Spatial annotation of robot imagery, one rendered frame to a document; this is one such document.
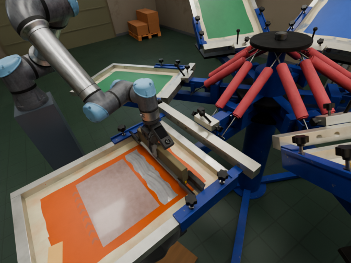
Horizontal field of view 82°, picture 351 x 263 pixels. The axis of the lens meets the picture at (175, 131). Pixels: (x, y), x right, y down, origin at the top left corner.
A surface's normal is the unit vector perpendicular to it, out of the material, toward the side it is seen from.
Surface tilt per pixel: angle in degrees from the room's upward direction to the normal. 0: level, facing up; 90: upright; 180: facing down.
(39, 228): 0
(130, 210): 0
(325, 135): 58
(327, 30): 32
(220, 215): 0
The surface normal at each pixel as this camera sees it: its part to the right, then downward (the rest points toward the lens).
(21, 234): -0.10, -0.76
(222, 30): -0.01, -0.32
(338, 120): 0.06, 0.13
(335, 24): -0.50, -0.41
